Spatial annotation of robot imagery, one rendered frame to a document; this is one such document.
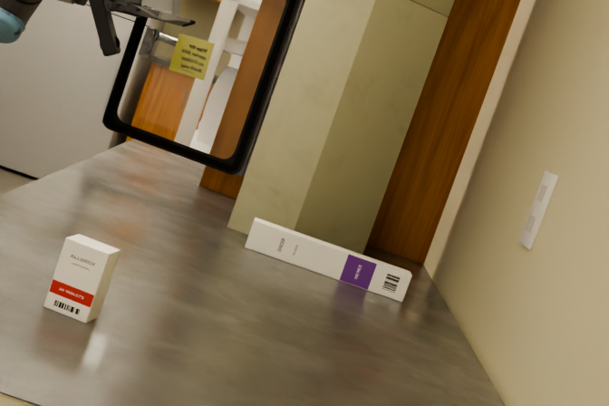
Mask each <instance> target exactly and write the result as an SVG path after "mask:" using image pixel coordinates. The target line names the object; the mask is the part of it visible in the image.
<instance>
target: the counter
mask: <svg viewBox="0 0 609 406"><path fill-rule="evenodd" d="M205 167H206V166H205V165H202V164H200V163H197V162H195V161H193V160H190V159H186V158H183V157H180V156H179V155H176V154H173V153H171V152H168V151H165V150H162V149H159V148H156V147H154V146H151V145H149V144H147V143H144V142H141V141H139V140H135V139H132V140H129V141H126V142H124V143H122V144H120V145H118V146H116V147H113V148H111V149H108V150H106V151H103V152H101V153H99V154H96V155H94V156H92V157H89V158H88V159H84V160H82V161H79V162H77V163H75V164H72V165H71V166H69V167H66V168H64V169H60V170H58V171H56V172H54V173H52V174H49V175H47V176H45V177H42V178H40V179H37V180H35V181H33V182H30V183H28V184H26V185H23V186H22V187H19V188H16V189H13V190H11V191H9V192H6V193H5V194H3V195H0V406H505V404H504V402H503V401H502V400H501V398H500V396H499V395H498V392H497V390H496V389H495V387H494V385H493V383H492V382H491V380H490V379H489V377H488V375H487V373H486V372H485V370H484V368H483V366H482V365H481V363H480V361H479V359H478V357H477V355H476V354H475V353H474V351H473V349H472V348H471V346H470V344H469V342H468V340H467V338H466V337H465V335H464V333H463V332H462V331H461V329H460V327H459V325H458V323H457V321H456V320H455V318H454V316H453V314H452V313H451V311H450V309H449V308H448V306H447V304H446V303H445V301H444V299H443V297H442V296H441V294H440V292H439V290H438V288H437V286H435V284H434V282H433V280H432V279H431V277H430V275H429V273H428V271H427V269H426V268H425V266H424V264H422V263H419V262H416V261H413V260H410V259H408V258H405V257H403V256H398V255H395V254H393V253H390V252H387V251H384V250H382V249H379V248H377V247H374V246H369V245H366V247H365V249H364V251H363V255H364V256H368V257H371V258H374V259H377V260H379V261H382V262H384V263H387V264H390V265H393V266H397V267H399V268H402V269H405V270H408V271H411V275H412V277H411V280H410V283H409V286H408V288H407V291H406V294H405V296H404V298H403V301H402V302H399V301H397V300H394V299H391V298H389V297H386V296H383V295H379V294H376V293H374V292H371V291H368V290H365V289H362V288H360V287H358V286H355V285H350V284H347V283H345V282H342V281H339V280H337V279H334V278H331V277H329V276H326V275H321V274H319V273H316V272H314V271H311V270H308V269H305V268H302V267H300V266H296V265H293V264H290V263H287V262H285V261H282V260H280V259H277V258H274V257H271V256H267V255H264V254H261V253H259V252H256V251H254V250H251V249H248V248H245V245H246V242H247V238H248V235H247V234H245V233H242V232H239V231H236V230H234V229H231V228H228V227H227V224H228V221H229V220H230V217H231V214H232V211H233V208H234V206H235V203H236V200H237V199H236V198H231V197H229V196H226V195H223V194H220V193H217V192H216V191H213V190H210V189H207V188H202V187H200V186H199V183H200V181H201V178H202V175H203V172H204V169H205ZM78 234H80V235H83V236H85V237H89V238H91V239H94V240H96V241H99V242H101V243H103V244H106V245H108V246H111V247H115V248H118V249H119V250H120V251H121V252H120V255H119V258H118V261H117V264H116V266H115V269H114V272H113V274H112V277H111V281H110V284H109V287H108V290H107V293H106V296H105V298H104V301H103V304H102V307H101V311H100V314H99V317H97V318H95V319H93V320H91V321H90V322H88V323H84V322H82V321H79V320H77V319H74V318H71V317H70V316H67V315H65V314H61V313H58V312H56V311H54V310H52V309H49V308H47V307H44V302H45V299H46V296H47V294H48V291H49V288H50V285H51V282H52V280H53V275H54V272H55V269H56V267H57V264H58V261H59V258H60V255H61V252H62V249H63V244H64V241H65V239H66V238H67V237H71V236H75V235H78Z"/></svg>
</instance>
